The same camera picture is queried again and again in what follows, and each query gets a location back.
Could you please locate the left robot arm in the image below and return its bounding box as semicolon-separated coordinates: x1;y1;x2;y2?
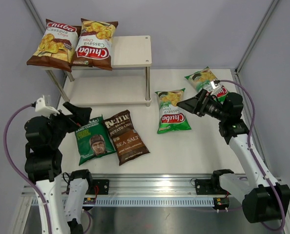
24;99;94;234

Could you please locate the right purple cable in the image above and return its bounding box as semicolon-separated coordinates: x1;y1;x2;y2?
219;79;286;231

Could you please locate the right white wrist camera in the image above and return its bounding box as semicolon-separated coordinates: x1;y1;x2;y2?
210;80;223;95

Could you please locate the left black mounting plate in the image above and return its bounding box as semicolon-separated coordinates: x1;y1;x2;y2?
86;179;109;195

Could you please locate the green Keogh's chips bag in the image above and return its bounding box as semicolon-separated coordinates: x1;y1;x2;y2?
75;116;116;166

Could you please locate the green Chuba bag far right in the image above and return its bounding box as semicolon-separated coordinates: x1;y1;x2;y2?
185;67;228;103

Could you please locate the brown Kettle sea salt bag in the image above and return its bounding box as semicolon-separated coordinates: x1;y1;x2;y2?
103;110;150;166

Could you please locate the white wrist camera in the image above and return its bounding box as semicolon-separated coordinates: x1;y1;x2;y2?
32;95;60;118
210;80;223;95

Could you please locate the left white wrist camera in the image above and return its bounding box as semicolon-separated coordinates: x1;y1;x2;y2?
32;95;60;118

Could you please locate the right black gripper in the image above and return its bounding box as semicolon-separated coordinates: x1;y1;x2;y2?
177;89;228;121

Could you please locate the green Chuba bag middle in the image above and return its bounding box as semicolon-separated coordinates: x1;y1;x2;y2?
155;88;191;134

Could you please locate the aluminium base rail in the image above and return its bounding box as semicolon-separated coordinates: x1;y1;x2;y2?
21;173;282;197

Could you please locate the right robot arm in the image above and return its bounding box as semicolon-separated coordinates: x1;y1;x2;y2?
177;89;290;223

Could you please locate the white slotted cable duct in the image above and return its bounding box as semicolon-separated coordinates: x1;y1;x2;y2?
31;196;215;208

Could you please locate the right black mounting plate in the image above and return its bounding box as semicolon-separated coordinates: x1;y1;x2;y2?
190;178;228;195

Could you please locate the white two-tier wooden shelf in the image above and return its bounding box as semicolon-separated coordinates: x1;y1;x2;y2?
42;36;152;107

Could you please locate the black mounting plate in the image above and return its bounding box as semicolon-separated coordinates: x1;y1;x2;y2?
190;178;228;195
86;179;109;195

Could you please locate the brown Chuba cassava chips bag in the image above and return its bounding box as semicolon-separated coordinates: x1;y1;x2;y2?
26;19;81;72

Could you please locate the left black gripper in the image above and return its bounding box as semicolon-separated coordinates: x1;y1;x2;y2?
43;101;91;148

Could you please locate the green chuba bag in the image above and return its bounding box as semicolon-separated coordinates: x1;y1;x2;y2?
155;88;191;134
185;67;228;103

